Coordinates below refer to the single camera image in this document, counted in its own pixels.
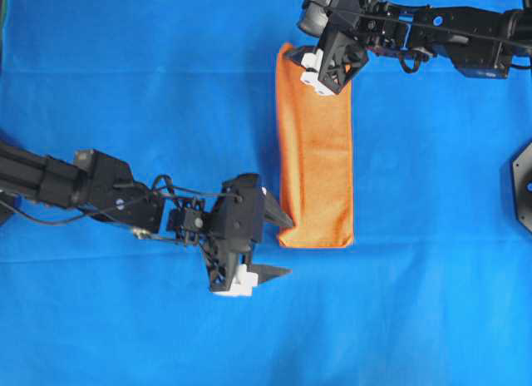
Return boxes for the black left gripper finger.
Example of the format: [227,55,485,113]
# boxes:
[253,264,292,287]

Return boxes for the black gripper body white carriage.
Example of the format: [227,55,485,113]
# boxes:
[202,173,264,297]

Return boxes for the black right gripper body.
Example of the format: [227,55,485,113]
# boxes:
[299,11,368,96]

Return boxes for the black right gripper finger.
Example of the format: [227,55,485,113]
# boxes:
[286,46,319,68]

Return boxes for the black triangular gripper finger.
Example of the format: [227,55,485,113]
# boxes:
[263,188,294,228]

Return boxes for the orange towel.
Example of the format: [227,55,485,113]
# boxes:
[275,42,354,249]

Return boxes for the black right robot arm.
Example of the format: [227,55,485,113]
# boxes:
[284,0,531,96]

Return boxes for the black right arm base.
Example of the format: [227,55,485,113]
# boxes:
[500,139,531,238]

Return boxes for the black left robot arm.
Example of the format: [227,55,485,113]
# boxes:
[1,142,293,297]

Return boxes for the blue table cloth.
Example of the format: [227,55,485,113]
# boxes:
[1,0,531,385]

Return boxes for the wrist camera teal lens right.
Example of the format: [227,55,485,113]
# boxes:
[296,0,367,40]

